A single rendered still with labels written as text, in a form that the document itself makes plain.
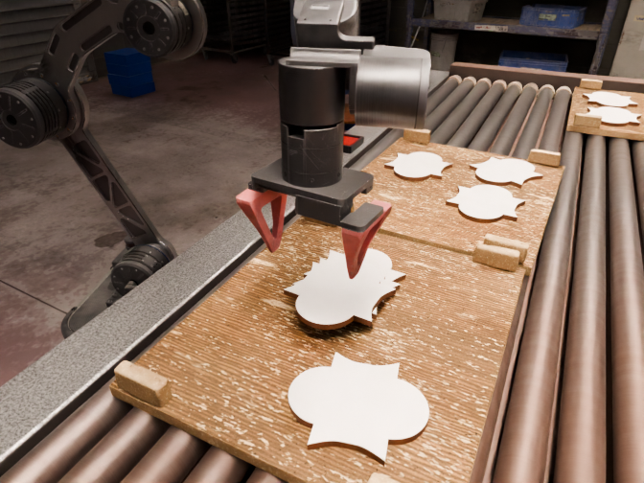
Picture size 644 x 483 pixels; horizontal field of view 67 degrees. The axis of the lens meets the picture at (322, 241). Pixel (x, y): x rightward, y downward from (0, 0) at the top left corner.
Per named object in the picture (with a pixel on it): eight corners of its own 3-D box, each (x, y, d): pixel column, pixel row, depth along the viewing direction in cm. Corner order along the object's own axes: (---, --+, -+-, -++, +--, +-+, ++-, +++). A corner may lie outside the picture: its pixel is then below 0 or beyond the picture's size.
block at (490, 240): (479, 253, 71) (483, 237, 69) (483, 247, 72) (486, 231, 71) (523, 264, 68) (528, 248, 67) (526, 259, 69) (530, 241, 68)
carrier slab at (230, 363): (111, 396, 51) (107, 385, 50) (303, 222, 82) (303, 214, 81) (448, 563, 37) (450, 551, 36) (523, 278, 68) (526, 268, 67)
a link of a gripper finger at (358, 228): (328, 247, 54) (329, 169, 49) (387, 266, 51) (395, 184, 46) (294, 278, 49) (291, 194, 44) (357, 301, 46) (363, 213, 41)
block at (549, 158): (526, 162, 100) (529, 149, 98) (527, 159, 101) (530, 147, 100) (558, 168, 97) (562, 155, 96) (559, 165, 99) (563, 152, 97)
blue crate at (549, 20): (518, 25, 463) (521, 6, 455) (530, 20, 489) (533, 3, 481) (574, 30, 437) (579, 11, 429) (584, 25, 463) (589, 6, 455)
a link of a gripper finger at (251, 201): (276, 231, 57) (272, 155, 52) (329, 248, 54) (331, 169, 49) (239, 259, 52) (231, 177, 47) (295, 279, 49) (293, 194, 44)
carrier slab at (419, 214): (311, 218, 83) (311, 210, 82) (400, 143, 113) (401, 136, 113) (529, 277, 68) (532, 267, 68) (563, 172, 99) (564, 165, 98)
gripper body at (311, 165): (287, 171, 52) (285, 101, 48) (374, 192, 48) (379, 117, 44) (249, 193, 47) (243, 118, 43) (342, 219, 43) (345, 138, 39)
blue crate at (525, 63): (494, 80, 486) (498, 57, 474) (498, 71, 519) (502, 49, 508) (562, 86, 466) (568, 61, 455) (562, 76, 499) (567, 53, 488)
